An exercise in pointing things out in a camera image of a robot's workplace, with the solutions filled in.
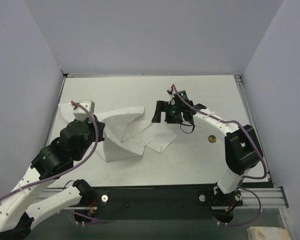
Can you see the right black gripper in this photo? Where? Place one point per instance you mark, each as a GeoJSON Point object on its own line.
{"type": "Point", "coordinates": [167, 114]}

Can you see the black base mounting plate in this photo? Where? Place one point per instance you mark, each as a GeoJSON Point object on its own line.
{"type": "Point", "coordinates": [157, 202]}

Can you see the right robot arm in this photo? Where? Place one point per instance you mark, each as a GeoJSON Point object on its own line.
{"type": "Point", "coordinates": [242, 150]}

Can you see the round orange blue brooch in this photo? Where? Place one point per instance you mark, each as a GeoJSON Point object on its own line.
{"type": "Point", "coordinates": [212, 139]}

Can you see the aluminium front rail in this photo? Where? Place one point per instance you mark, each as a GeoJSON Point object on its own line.
{"type": "Point", "coordinates": [270, 198]}

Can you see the white t-shirt with flower print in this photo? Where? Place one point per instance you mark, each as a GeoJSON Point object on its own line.
{"type": "Point", "coordinates": [127, 137]}

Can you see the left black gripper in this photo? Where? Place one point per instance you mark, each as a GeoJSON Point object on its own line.
{"type": "Point", "coordinates": [98, 127]}

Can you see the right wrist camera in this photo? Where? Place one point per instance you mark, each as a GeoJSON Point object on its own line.
{"type": "Point", "coordinates": [181, 96]}

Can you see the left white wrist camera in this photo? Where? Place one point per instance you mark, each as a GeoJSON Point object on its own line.
{"type": "Point", "coordinates": [81, 108]}

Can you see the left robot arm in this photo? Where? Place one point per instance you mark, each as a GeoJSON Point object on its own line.
{"type": "Point", "coordinates": [19, 213]}

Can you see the beige foam block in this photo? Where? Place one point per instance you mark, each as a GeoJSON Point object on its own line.
{"type": "Point", "coordinates": [267, 233]}

